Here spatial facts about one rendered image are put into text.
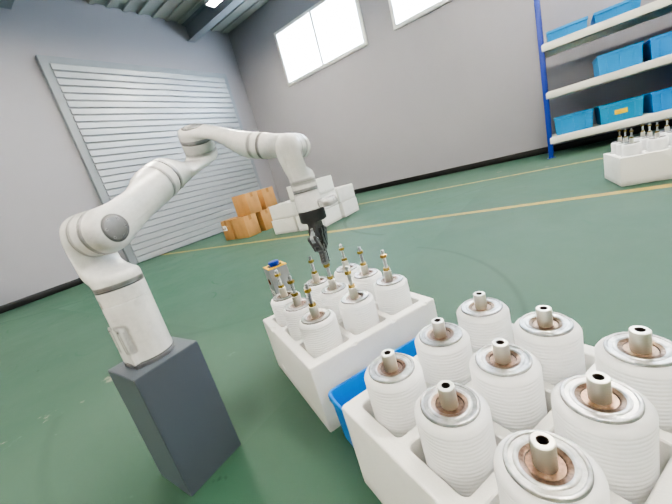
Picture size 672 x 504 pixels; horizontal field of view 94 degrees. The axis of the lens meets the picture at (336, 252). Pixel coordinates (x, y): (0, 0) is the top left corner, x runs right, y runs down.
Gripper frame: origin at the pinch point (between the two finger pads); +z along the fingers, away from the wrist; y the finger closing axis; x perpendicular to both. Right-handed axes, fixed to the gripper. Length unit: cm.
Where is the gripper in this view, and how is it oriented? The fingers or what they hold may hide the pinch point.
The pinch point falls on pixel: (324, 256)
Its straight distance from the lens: 91.3
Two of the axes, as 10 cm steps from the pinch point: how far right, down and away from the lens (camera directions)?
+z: 2.6, 9.3, 2.5
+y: -2.0, 3.0, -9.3
